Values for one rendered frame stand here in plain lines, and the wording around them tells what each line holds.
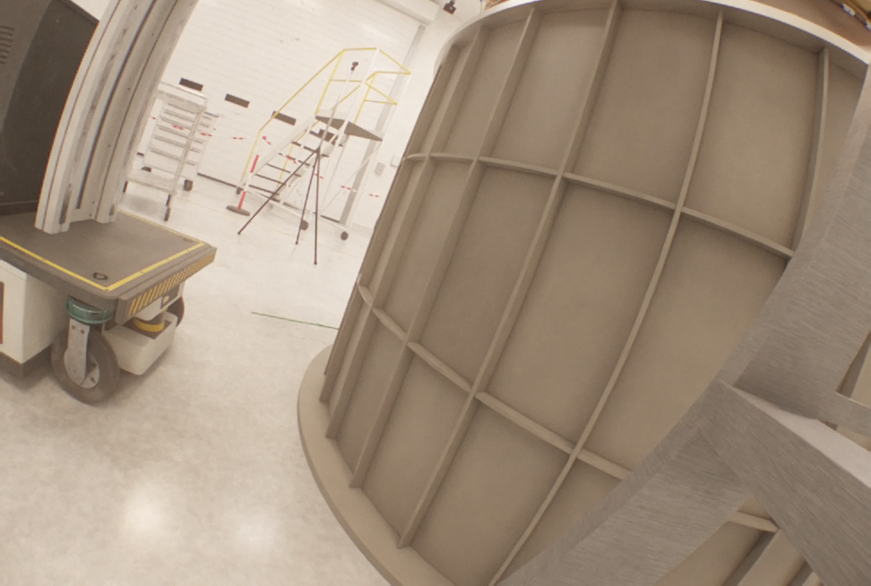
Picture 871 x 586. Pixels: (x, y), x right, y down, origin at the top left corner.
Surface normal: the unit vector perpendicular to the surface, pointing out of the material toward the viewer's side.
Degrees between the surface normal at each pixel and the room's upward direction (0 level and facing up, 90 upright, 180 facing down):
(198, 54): 90
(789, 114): 90
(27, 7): 90
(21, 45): 90
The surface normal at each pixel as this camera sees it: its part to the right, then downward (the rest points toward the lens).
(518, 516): -0.54, -0.14
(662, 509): -0.29, 0.03
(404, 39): 0.40, 0.22
